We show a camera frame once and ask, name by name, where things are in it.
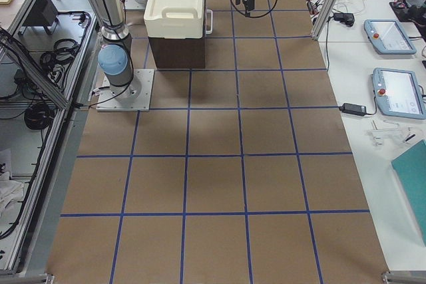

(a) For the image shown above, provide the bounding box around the wooden drawer white handle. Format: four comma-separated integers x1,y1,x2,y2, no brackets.
206,9,214,35

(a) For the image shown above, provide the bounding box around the dark wooden drawer cabinet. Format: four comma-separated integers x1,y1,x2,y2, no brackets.
148,1,206,69

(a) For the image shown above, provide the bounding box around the white plastic tray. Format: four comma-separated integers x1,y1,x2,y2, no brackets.
144,0,204,39

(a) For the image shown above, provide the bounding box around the upper teach pendant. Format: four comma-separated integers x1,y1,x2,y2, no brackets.
363,19,417,55

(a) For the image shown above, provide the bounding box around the teach pendant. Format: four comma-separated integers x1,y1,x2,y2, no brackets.
363,19,417,55
372,68,425,120

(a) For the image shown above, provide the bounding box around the black power adapter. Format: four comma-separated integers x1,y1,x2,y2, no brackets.
339,103,367,116

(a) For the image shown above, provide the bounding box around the lower teach pendant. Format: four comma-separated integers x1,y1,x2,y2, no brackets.
372,68,425,120

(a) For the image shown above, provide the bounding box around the teal box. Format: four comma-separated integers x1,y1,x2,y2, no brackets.
391,140,425,243

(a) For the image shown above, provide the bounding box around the white cloth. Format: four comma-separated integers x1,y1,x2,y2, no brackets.
0,149,25,212

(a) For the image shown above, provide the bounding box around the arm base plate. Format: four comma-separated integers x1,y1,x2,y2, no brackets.
95,69,154,112

